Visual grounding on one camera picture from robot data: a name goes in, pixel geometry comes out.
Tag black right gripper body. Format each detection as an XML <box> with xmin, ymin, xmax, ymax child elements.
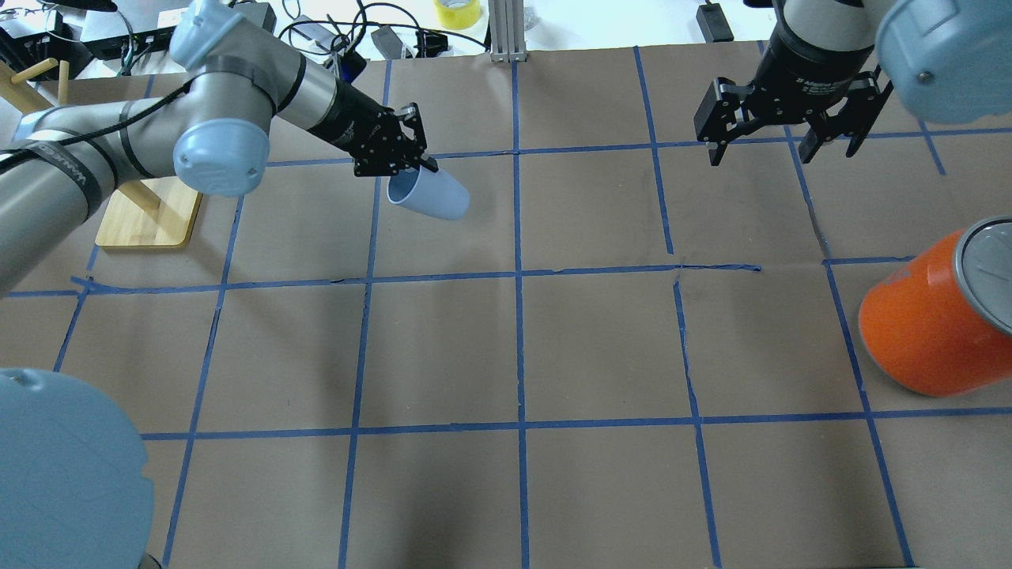
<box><xmin>743</xmin><ymin>23</ymin><xmax>870</xmax><ymax>125</ymax></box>

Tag aluminium profile post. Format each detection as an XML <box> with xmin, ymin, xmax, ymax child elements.
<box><xmin>488</xmin><ymin>0</ymin><xmax>528</xmax><ymax>62</ymax></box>

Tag yellow tape roll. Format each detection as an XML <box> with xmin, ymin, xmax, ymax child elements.
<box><xmin>432</xmin><ymin>0</ymin><xmax>481</xmax><ymax>30</ymax></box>

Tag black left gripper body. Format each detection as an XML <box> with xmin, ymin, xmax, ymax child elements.
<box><xmin>313</xmin><ymin>81</ymin><xmax>400</xmax><ymax>176</ymax></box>

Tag black power brick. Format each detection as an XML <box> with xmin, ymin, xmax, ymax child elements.
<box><xmin>695</xmin><ymin>1</ymin><xmax>736</xmax><ymax>43</ymax></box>

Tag black power adapter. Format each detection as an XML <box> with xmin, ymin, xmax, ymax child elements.
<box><xmin>370</xmin><ymin>25</ymin><xmax>412</xmax><ymax>60</ymax></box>

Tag light blue plastic cup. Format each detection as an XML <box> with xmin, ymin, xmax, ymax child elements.
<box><xmin>386</xmin><ymin>167</ymin><xmax>470</xmax><ymax>220</ymax></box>

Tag orange can with grey lid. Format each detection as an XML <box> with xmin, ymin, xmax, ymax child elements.
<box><xmin>858</xmin><ymin>216</ymin><xmax>1011</xmax><ymax>397</ymax></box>

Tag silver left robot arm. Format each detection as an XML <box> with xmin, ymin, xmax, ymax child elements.
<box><xmin>1</xmin><ymin>1</ymin><xmax>440</xmax><ymax>568</ymax></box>

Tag wooden mug stand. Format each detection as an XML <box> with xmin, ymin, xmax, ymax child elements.
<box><xmin>0</xmin><ymin>57</ymin><xmax>203</xmax><ymax>251</ymax></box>

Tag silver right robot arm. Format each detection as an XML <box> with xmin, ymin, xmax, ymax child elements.
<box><xmin>693</xmin><ymin>1</ymin><xmax>1011</xmax><ymax>166</ymax></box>

